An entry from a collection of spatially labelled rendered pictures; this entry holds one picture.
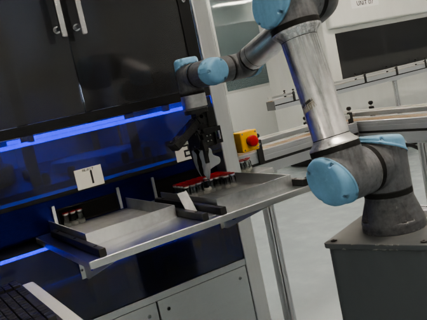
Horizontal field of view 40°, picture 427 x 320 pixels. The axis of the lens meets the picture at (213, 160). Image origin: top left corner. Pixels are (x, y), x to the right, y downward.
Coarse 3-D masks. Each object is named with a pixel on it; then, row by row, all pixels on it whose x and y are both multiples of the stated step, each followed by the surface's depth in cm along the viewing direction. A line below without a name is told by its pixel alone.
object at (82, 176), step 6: (84, 168) 174; (90, 168) 175; (96, 168) 176; (78, 174) 174; (84, 174) 174; (96, 174) 176; (102, 174) 177; (78, 180) 174; (84, 180) 174; (90, 180) 175; (96, 180) 176; (102, 180) 177; (78, 186) 174; (84, 186) 174; (90, 186) 176
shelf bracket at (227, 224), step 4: (264, 208) 177; (252, 212) 183; (256, 212) 181; (244, 216) 187; (248, 216) 185; (228, 220) 196; (232, 220) 194; (236, 220) 192; (240, 220) 190; (220, 224) 199; (224, 224) 199; (228, 224) 197; (232, 224) 195
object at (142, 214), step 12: (132, 204) 186; (144, 204) 178; (156, 204) 170; (168, 204) 163; (108, 216) 183; (120, 216) 179; (132, 216) 175; (144, 216) 156; (156, 216) 158; (168, 216) 160; (60, 228) 167; (72, 228) 176; (84, 228) 172; (96, 228) 168; (108, 228) 151; (120, 228) 153; (132, 228) 155; (144, 228) 156; (96, 240) 150; (108, 240) 151
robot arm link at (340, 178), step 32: (256, 0) 133; (288, 0) 127; (320, 0) 133; (288, 32) 130; (288, 64) 133; (320, 64) 130; (320, 96) 129; (320, 128) 130; (320, 160) 128; (352, 160) 128; (320, 192) 132; (352, 192) 127
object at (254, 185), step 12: (240, 180) 193; (252, 180) 187; (264, 180) 181; (276, 180) 168; (288, 180) 170; (216, 192) 184; (228, 192) 180; (240, 192) 161; (252, 192) 163; (264, 192) 165; (216, 204) 158; (228, 204) 159
